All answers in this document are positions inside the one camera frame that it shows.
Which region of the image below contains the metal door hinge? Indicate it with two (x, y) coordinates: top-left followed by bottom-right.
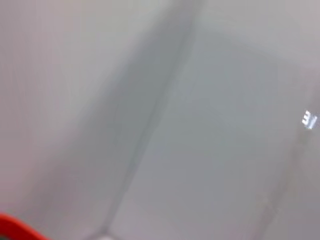
(301, 109), (319, 131)

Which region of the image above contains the orange bin handle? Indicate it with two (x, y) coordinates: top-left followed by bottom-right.
(0, 212), (52, 240)

